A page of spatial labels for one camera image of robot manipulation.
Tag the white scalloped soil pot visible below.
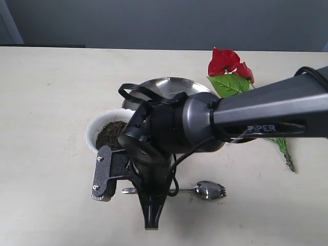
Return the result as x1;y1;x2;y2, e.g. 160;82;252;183
86;108;135;154

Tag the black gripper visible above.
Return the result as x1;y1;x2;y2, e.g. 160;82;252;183
118;102;174;229

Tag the steel spork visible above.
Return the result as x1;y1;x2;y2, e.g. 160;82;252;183
121;180;227;200

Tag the round steel plate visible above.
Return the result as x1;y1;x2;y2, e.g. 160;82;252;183
121;76;226;154

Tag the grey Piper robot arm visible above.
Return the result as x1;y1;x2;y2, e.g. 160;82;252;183
118;67;327;230

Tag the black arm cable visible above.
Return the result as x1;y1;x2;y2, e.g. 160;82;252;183
118;83;244;197

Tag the artificial red anthurium flower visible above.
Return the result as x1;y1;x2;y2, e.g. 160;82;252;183
206;47;296;173

